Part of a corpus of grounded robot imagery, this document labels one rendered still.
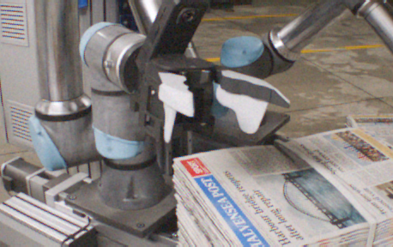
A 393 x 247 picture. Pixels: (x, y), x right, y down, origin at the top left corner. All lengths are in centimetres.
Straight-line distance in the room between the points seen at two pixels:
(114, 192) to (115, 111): 40
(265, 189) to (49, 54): 46
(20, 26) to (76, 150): 51
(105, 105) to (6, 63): 80
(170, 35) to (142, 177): 56
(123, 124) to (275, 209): 24
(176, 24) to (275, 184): 31
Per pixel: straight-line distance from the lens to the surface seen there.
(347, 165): 87
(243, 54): 145
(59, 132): 102
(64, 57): 98
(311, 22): 147
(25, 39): 142
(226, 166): 83
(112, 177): 113
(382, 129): 156
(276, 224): 70
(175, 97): 50
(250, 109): 59
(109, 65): 69
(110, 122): 77
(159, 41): 60
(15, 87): 152
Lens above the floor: 142
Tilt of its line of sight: 23 degrees down
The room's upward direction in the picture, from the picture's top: straight up
